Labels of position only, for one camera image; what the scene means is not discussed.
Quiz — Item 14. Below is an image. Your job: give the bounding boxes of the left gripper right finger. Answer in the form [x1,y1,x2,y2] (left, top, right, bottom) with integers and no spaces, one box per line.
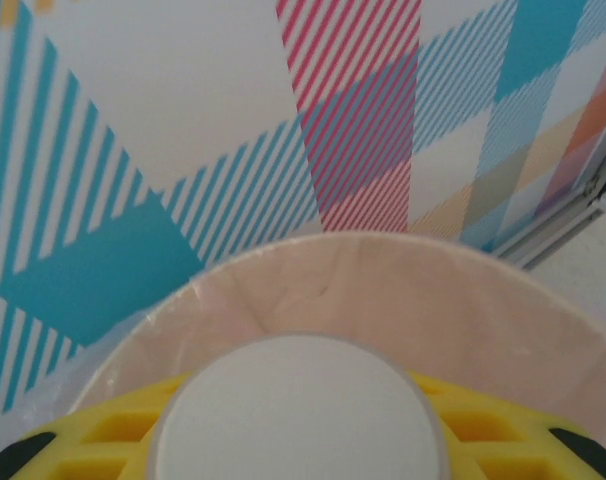
[406,372,606,480]

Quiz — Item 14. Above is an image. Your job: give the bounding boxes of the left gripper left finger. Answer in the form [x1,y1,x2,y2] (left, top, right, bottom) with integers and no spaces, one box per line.
[0,373,185,480]

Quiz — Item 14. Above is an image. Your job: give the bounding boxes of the green label plastic bottle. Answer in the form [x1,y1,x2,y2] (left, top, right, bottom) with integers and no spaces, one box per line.
[150,333,452,480]

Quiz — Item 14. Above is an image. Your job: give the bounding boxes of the clear plastic bin liner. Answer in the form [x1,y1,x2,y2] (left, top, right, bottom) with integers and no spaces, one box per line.
[12,279,204,441]

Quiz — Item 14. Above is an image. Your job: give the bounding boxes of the round beige bin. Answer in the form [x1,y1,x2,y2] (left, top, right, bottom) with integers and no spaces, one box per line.
[67,230,606,454]

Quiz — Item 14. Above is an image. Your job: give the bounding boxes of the aluminium side rail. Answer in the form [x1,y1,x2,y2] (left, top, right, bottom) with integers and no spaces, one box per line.
[492,169,606,271]

